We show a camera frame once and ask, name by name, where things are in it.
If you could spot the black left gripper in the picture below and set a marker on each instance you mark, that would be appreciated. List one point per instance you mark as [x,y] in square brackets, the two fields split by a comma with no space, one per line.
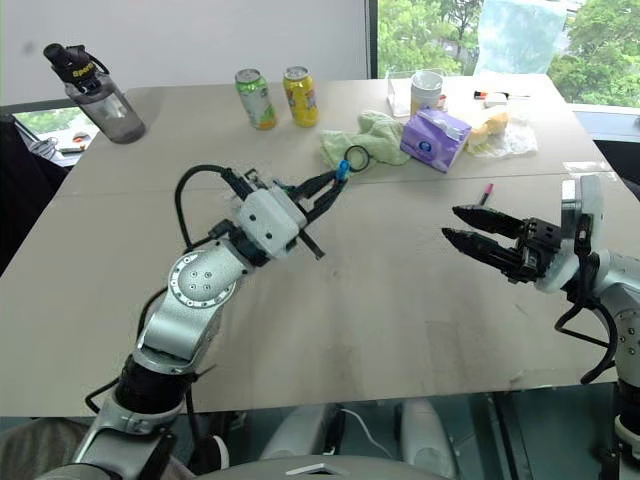
[296,196]

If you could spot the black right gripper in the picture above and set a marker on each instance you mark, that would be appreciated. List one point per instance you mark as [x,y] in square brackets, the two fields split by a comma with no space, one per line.
[537,247]

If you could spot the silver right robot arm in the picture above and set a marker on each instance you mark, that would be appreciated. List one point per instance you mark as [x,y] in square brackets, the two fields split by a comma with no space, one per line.
[625,285]

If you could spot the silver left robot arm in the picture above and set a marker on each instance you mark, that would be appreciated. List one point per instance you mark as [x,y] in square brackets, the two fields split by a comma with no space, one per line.
[195,280]

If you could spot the pink capped pen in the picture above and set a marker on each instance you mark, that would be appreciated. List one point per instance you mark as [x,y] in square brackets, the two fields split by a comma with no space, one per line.
[486,196]

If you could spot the light green cloth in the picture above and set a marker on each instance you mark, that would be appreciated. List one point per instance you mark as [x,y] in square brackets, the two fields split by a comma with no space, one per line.
[380,135]

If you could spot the yellow drink can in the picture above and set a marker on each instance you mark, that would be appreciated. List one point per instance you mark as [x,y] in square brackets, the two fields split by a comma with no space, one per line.
[301,97]

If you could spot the clear bag with bread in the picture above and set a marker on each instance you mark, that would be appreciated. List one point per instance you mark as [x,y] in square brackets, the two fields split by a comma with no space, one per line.
[505,132]

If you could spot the green drink can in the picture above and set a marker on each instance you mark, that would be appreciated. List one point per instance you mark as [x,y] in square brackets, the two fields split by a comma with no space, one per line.
[257,102]

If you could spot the purple tissue pack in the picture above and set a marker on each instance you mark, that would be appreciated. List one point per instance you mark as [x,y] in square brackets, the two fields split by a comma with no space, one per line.
[435,140]

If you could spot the clear plastic box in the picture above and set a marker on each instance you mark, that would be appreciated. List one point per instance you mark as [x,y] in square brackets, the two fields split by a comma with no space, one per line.
[396,97]

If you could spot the white paper cup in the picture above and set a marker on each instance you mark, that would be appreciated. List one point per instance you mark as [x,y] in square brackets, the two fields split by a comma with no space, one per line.
[426,92]

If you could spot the pale blue plastic bag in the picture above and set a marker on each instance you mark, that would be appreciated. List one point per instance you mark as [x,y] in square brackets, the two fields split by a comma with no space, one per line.
[520,35]

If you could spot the silver rounded shape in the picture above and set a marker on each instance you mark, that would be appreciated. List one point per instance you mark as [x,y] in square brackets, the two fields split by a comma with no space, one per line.
[295,432]
[427,435]

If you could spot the grey sports water bottle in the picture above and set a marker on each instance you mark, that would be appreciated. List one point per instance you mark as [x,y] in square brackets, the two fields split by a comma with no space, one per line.
[112,112]

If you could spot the grey curved robot torso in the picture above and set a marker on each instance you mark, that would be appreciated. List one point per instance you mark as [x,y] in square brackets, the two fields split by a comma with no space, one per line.
[325,469]

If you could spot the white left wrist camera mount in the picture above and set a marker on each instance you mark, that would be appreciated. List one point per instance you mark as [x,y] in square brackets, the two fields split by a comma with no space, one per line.
[267,220]

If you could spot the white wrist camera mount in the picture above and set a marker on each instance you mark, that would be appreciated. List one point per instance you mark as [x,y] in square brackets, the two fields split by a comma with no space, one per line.
[592,196]
[267,220]

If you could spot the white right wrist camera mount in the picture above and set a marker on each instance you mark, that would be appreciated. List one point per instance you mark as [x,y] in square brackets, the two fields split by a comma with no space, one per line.
[592,196]

